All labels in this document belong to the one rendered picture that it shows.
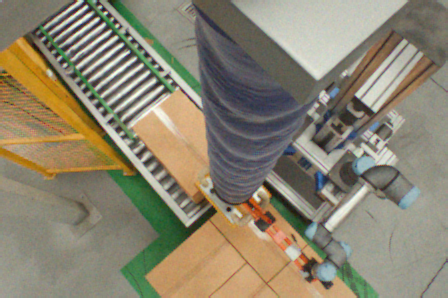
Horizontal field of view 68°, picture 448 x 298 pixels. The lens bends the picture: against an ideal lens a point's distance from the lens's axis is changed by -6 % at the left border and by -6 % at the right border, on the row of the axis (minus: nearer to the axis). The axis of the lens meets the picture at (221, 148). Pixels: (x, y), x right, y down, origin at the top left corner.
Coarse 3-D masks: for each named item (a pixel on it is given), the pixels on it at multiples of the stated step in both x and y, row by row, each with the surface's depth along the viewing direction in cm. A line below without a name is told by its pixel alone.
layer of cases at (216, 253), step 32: (224, 224) 250; (288, 224) 250; (192, 256) 244; (224, 256) 244; (256, 256) 244; (160, 288) 238; (192, 288) 238; (224, 288) 238; (256, 288) 238; (288, 288) 238; (320, 288) 238
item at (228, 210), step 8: (208, 176) 205; (200, 184) 203; (208, 192) 202; (208, 200) 202; (216, 208) 200; (224, 208) 199; (232, 208) 199; (224, 216) 198; (240, 216) 198; (232, 224) 197
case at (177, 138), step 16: (176, 96) 232; (160, 112) 229; (176, 112) 229; (192, 112) 229; (144, 128) 226; (160, 128) 226; (176, 128) 226; (192, 128) 226; (144, 144) 259; (160, 144) 223; (176, 144) 223; (192, 144) 223; (160, 160) 221; (176, 160) 220; (192, 160) 220; (208, 160) 220; (176, 176) 218; (192, 176) 218; (192, 192) 215
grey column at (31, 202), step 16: (0, 176) 186; (0, 192) 175; (16, 192) 190; (32, 192) 213; (48, 192) 243; (0, 208) 187; (16, 208) 200; (32, 208) 216; (48, 208) 233; (64, 208) 253; (80, 208) 288; (80, 224) 301
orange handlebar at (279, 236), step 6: (252, 198) 190; (246, 204) 188; (252, 204) 189; (252, 210) 188; (276, 228) 185; (270, 234) 184; (276, 234) 184; (282, 234) 184; (276, 240) 183; (282, 240) 183; (288, 240) 183; (282, 246) 182; (300, 264) 180
